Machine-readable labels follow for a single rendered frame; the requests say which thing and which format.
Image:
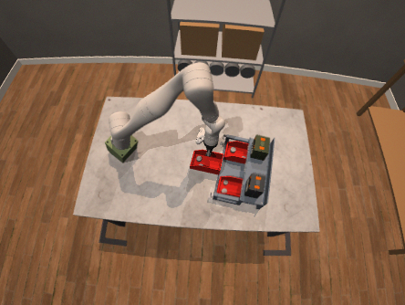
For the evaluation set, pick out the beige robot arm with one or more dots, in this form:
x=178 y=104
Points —
x=198 y=89

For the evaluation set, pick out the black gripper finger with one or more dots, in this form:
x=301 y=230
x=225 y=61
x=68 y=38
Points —
x=209 y=153

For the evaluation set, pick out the olive green tool case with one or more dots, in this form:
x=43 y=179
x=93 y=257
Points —
x=261 y=147

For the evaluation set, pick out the black tool case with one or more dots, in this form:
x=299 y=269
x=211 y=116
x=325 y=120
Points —
x=256 y=183

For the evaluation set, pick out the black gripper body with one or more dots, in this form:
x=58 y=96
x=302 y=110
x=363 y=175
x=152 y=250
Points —
x=209 y=147

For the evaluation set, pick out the grey metal shelf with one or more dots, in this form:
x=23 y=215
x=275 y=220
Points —
x=243 y=171

